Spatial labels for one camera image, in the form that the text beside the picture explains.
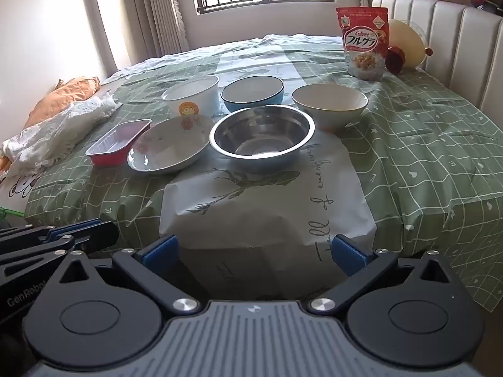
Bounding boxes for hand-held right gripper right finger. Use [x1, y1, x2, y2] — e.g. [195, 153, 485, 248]
[308, 235, 462, 315]

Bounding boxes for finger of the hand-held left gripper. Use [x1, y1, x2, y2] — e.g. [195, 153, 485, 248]
[0, 220, 119, 253]
[0, 239, 75, 283]

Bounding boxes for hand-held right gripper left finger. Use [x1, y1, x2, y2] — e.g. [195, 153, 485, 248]
[58, 235, 201, 315]

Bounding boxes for red white plastic tray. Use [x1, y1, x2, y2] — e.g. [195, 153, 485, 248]
[85, 119, 152, 168]

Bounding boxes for floral white plate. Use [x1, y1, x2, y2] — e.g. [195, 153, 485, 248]
[127, 114, 215, 175]

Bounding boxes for stainless steel bowl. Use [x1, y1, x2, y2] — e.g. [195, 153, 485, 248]
[209, 105, 316, 167]

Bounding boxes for white ceramic bowl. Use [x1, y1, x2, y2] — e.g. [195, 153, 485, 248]
[291, 84, 369, 131]

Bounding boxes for white tub with orange sticker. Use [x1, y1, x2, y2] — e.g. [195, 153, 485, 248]
[161, 74, 221, 117]

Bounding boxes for blue cup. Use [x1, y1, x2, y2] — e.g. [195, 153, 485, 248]
[220, 75, 285, 112]

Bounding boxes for cartoon printed sheet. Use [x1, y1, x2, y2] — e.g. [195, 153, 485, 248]
[0, 156, 45, 213]

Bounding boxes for white lace cloth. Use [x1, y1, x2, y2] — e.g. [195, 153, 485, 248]
[0, 93, 123, 181]

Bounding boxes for orange cloth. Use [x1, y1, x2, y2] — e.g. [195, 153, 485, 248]
[24, 76, 102, 128]

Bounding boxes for green checked bed cover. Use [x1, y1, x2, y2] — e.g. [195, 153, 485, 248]
[24, 33, 503, 317]

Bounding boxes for dark red round toy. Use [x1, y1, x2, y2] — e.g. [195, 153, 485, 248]
[384, 46, 406, 75]

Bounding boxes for red cereal bag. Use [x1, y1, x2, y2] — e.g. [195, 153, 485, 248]
[335, 6, 390, 82]

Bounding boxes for yellow round plush toy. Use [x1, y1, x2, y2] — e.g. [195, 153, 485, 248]
[388, 18, 434, 70]

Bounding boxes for beige curtain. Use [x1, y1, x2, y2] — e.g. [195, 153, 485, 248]
[117, 0, 190, 69]

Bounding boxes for cream padded headboard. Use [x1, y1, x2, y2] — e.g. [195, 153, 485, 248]
[371, 0, 503, 124]

